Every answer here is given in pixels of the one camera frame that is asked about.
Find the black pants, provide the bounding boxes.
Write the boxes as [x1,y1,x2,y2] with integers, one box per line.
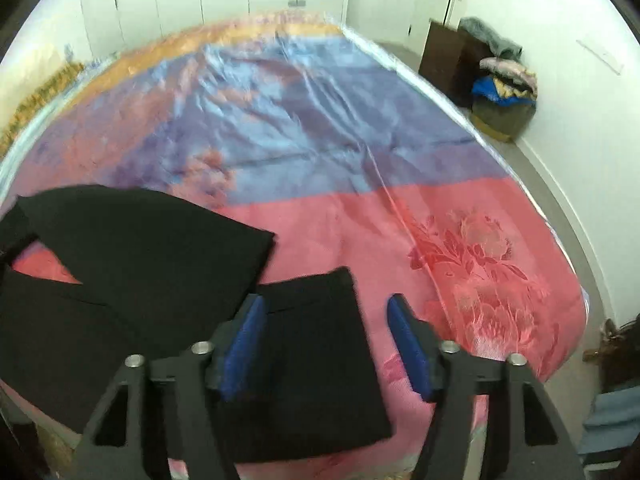
[1,185,393,463]

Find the blue folded cloth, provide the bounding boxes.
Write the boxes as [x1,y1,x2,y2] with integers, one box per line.
[578,386,639,466]

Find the olive laundry basket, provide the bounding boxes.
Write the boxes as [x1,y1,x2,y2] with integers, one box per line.
[471,96,536,143]

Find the pile of mixed clothes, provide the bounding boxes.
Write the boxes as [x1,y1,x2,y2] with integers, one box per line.
[459,18,538,107]

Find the pink blue satin bedspread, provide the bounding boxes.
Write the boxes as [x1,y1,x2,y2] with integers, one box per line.
[1,11,587,479]

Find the orange green floral sheet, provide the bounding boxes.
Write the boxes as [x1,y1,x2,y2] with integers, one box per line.
[1,62,85,157]

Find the dark brown side cabinet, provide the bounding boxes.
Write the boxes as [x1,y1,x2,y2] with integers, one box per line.
[419,22,492,108]

